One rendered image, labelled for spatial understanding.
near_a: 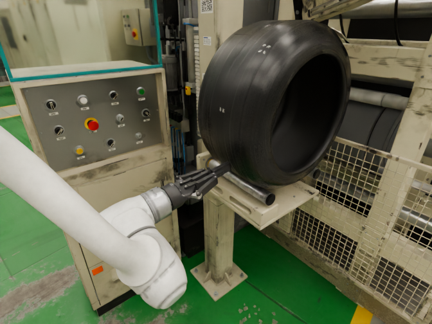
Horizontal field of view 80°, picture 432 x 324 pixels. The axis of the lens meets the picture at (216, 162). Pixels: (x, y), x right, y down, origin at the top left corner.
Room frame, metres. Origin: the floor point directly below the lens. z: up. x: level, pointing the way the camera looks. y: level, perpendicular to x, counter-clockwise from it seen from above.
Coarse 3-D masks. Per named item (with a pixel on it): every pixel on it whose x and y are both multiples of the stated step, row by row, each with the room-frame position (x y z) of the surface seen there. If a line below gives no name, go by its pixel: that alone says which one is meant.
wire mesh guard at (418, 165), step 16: (352, 144) 0.99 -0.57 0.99; (400, 160) 0.85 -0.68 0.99; (336, 176) 1.02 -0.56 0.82; (368, 176) 0.92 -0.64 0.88; (384, 176) 0.87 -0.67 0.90; (320, 192) 1.06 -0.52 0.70; (320, 208) 1.05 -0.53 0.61; (352, 208) 0.94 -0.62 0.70; (400, 208) 0.81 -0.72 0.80; (272, 224) 1.26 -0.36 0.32; (384, 224) 0.83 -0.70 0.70; (320, 240) 1.02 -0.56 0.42; (416, 240) 0.74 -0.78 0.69; (320, 256) 1.00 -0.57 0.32; (384, 256) 0.80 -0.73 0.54; (400, 272) 0.74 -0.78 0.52; (368, 288) 0.81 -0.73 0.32; (416, 288) 0.69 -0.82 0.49; (384, 304) 0.74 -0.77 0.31
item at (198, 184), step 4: (208, 176) 0.67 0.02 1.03; (212, 176) 0.67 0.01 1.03; (200, 180) 0.65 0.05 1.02; (204, 180) 0.66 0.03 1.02; (208, 180) 0.66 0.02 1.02; (188, 184) 0.63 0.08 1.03; (192, 184) 0.63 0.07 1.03; (196, 184) 0.64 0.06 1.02; (200, 184) 0.65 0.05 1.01; (184, 188) 0.62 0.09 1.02; (196, 188) 0.64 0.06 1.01
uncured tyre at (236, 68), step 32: (256, 32) 0.83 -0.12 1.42; (288, 32) 0.77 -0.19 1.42; (320, 32) 0.81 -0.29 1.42; (224, 64) 0.80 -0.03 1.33; (256, 64) 0.71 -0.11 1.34; (288, 64) 0.71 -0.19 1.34; (320, 64) 1.05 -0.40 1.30; (224, 96) 0.73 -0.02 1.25; (256, 96) 0.68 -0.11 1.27; (288, 96) 1.15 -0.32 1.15; (320, 96) 1.07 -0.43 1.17; (224, 128) 0.71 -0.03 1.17; (256, 128) 0.66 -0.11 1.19; (288, 128) 1.11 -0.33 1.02; (320, 128) 1.02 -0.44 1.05; (224, 160) 0.76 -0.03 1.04; (256, 160) 0.67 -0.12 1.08; (288, 160) 0.97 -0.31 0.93; (320, 160) 0.88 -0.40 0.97
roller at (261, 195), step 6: (210, 162) 0.97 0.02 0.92; (216, 162) 0.96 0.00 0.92; (210, 168) 0.97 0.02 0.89; (228, 174) 0.88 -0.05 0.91; (234, 174) 0.86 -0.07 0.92; (228, 180) 0.87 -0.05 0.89; (234, 180) 0.84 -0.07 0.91; (240, 180) 0.83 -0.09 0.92; (240, 186) 0.81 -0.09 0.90; (246, 186) 0.79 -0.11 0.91; (252, 186) 0.78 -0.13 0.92; (258, 186) 0.77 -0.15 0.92; (252, 192) 0.77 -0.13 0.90; (258, 192) 0.75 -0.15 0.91; (264, 192) 0.74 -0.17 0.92; (270, 192) 0.74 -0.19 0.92; (258, 198) 0.74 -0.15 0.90; (264, 198) 0.72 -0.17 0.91; (270, 198) 0.72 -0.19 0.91; (270, 204) 0.72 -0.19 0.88
